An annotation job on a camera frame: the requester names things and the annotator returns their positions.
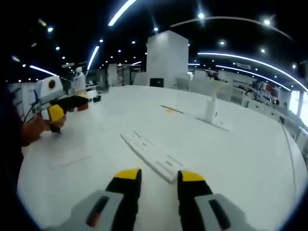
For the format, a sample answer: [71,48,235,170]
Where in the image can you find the flat white base plate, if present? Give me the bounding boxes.
[160,103,235,132]

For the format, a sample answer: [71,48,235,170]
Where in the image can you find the white stand post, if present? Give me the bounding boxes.
[204,80,229,124]

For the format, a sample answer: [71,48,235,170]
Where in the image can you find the long ceiling light strip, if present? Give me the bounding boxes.
[107,0,138,27]
[196,51,308,92]

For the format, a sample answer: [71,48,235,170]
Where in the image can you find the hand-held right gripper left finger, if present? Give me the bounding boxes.
[45,167,142,231]

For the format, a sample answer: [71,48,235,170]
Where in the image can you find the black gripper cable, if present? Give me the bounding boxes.
[23,95,41,124]

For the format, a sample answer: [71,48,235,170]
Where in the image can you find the white square pillar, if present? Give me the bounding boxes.
[146,30,190,89]

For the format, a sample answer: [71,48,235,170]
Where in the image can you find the black box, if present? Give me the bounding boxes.
[149,77,165,88]

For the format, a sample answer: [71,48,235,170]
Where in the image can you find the white bottle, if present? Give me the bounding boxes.
[72,67,87,93]

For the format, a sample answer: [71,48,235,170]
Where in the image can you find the person's left hand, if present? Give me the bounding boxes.
[33,115,67,141]

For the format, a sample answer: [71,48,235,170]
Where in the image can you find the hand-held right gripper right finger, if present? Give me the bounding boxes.
[177,169,263,231]

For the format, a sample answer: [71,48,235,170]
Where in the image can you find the thick white socket holder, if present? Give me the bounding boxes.
[119,129,186,184]

